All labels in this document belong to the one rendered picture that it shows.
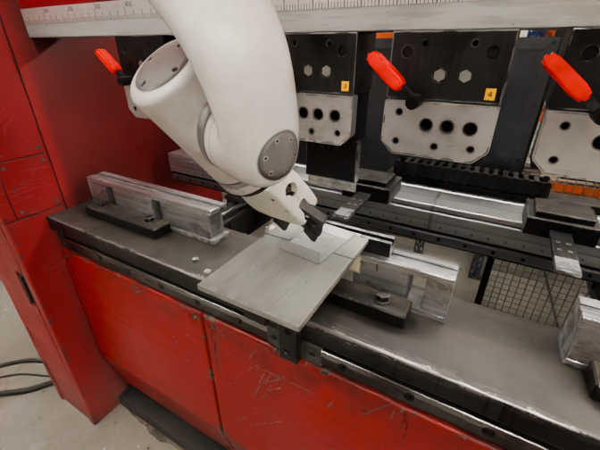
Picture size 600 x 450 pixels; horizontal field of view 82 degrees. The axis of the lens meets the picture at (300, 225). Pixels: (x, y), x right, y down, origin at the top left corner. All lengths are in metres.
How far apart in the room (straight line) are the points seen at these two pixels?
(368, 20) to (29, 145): 0.96
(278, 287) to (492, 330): 0.40
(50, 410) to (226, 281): 1.43
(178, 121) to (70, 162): 0.95
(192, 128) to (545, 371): 0.61
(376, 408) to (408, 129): 0.49
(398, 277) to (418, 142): 0.25
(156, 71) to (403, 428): 0.67
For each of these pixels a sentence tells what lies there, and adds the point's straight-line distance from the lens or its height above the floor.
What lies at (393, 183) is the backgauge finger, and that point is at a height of 1.02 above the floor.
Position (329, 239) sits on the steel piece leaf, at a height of 1.00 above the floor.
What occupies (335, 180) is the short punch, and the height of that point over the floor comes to 1.10.
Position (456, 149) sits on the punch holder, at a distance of 0.54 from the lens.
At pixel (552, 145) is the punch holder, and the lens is 0.54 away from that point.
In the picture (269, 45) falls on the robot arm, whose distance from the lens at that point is 0.28.
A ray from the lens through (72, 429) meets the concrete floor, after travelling 1.79.
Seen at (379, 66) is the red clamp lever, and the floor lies 1.30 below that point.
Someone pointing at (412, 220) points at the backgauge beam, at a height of 0.93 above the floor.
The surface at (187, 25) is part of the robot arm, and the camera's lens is 0.27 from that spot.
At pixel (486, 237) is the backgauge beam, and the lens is 0.89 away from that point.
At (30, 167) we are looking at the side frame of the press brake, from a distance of 1.22.
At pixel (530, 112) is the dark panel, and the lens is 1.08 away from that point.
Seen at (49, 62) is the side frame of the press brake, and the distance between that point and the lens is 1.24.
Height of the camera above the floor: 1.32
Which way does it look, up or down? 28 degrees down
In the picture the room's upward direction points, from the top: straight up
